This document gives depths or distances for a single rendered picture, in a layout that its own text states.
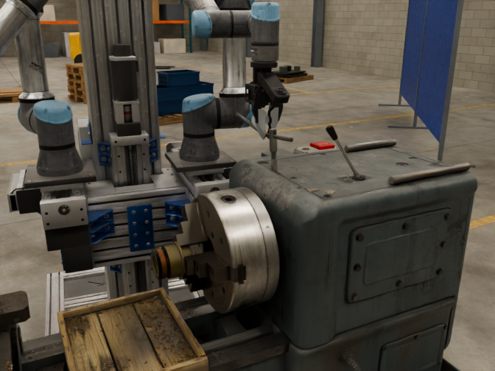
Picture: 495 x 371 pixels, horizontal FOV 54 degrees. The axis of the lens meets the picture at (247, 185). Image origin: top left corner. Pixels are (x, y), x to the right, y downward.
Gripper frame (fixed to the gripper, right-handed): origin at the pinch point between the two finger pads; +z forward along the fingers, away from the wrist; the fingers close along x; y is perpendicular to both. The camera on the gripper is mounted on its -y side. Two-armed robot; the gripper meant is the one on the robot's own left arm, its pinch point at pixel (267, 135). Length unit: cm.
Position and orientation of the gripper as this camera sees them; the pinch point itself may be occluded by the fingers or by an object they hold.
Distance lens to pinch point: 139.9
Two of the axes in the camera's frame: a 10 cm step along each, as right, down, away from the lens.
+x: -9.0, 1.4, -4.2
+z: 0.0, 9.4, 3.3
